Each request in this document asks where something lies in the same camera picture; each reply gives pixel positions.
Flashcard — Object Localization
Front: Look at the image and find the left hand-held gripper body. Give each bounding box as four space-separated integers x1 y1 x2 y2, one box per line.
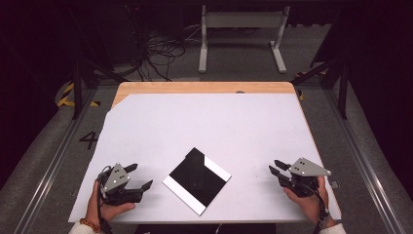
96 162 144 207

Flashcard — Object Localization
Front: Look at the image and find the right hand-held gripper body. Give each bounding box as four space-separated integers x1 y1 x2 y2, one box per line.
278 157 332 199

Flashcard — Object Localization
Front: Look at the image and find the person's left hand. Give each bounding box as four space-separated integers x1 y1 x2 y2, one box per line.
85 179 136 225

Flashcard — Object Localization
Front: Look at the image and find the person's right hand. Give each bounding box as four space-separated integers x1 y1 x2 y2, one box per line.
282 175 335 229

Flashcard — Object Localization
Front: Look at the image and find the white table sheet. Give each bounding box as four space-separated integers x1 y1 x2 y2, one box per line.
67 93 343 224

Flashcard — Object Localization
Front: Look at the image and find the black metal stand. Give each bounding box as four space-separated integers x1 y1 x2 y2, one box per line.
290 55 351 121
68 9 131 121

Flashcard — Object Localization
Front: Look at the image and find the wooden table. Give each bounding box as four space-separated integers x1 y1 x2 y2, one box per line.
111 81 343 222

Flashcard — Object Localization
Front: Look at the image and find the white metal stand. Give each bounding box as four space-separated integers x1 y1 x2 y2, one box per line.
198 4 291 75

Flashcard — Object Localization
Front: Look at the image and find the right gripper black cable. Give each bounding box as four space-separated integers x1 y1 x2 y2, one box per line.
300 179 329 234

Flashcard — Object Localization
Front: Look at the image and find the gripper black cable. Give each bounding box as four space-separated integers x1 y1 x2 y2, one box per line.
300 179 329 234
95 165 114 234

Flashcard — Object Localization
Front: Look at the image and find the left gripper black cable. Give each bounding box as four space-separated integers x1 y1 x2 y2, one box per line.
95 165 114 234

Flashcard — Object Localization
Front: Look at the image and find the orange bead bracelet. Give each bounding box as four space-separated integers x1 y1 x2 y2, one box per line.
79 217 102 234

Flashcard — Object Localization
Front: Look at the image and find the aluminium floor rail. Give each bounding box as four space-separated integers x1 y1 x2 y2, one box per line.
13 87 99 234
323 87 407 234

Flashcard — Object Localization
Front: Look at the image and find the tangle of black cables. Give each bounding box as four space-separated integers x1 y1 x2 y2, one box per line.
135 31 188 83

